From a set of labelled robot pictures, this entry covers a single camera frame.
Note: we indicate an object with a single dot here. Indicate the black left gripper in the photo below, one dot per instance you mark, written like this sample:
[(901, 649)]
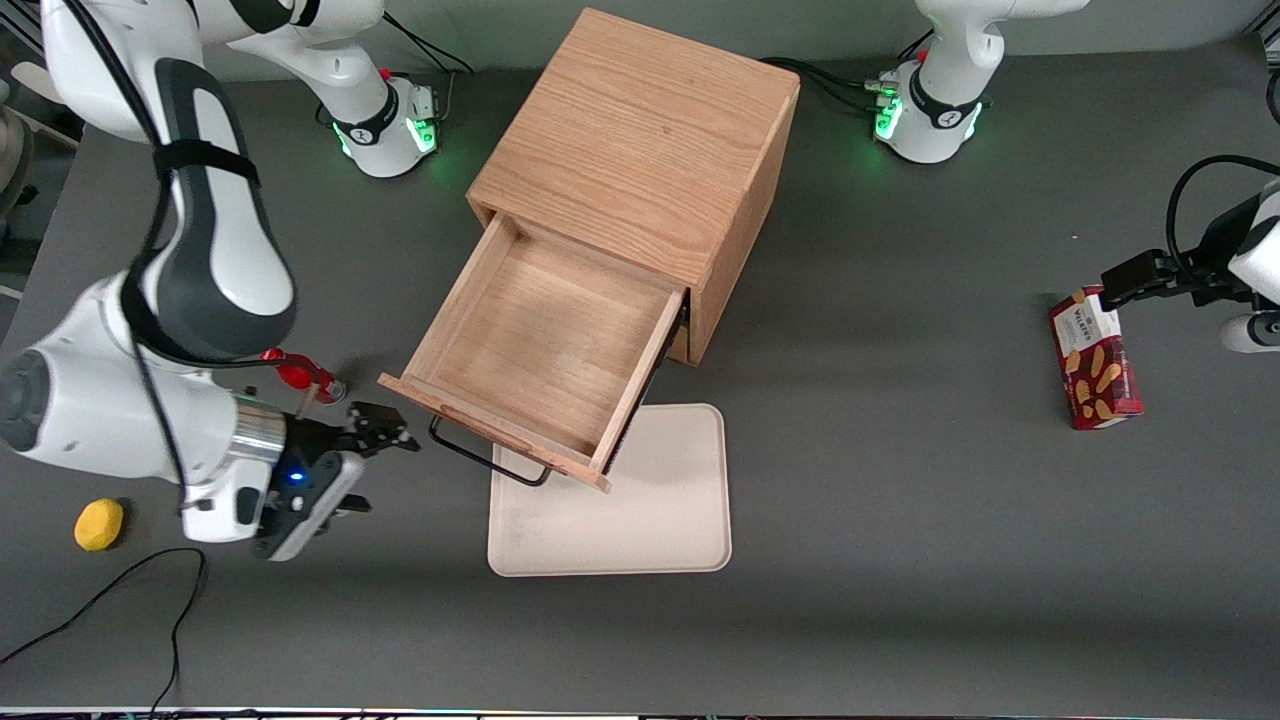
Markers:
[(1186, 279)]

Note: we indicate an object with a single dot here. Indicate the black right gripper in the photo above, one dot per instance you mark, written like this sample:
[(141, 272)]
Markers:
[(312, 441)]

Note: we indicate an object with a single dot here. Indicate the wooden drawer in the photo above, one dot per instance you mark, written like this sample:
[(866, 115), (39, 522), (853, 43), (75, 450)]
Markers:
[(530, 340)]

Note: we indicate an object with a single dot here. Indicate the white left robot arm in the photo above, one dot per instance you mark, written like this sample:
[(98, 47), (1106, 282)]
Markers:
[(940, 120)]

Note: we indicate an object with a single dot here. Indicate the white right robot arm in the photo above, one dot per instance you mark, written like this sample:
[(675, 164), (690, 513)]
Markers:
[(100, 400)]

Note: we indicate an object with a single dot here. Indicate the wooden two-drawer cabinet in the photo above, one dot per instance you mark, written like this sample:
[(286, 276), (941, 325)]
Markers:
[(640, 140)]

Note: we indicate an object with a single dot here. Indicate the red plastic bottle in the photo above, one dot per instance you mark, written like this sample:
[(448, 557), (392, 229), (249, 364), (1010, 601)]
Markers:
[(300, 375)]

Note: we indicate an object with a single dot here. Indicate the red tartan shortbread cookie box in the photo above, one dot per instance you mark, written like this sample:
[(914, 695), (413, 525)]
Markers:
[(1100, 380)]

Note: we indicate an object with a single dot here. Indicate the cream plastic tray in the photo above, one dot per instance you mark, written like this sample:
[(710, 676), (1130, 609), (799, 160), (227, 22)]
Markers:
[(620, 520)]

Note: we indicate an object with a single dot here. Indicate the yellow lemon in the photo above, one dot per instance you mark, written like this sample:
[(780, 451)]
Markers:
[(99, 525)]

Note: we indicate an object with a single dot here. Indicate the grey office chair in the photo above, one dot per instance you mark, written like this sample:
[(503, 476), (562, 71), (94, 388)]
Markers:
[(15, 160)]

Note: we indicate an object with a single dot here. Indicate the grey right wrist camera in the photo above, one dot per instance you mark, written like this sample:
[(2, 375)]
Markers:
[(310, 505)]

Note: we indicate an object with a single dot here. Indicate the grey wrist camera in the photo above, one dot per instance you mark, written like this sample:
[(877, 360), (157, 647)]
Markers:
[(310, 505), (1250, 333)]

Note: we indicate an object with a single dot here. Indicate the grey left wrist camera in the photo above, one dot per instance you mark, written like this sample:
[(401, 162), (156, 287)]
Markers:
[(1250, 333)]

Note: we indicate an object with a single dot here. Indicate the aluminium frame profile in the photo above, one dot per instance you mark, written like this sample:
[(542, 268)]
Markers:
[(20, 30)]

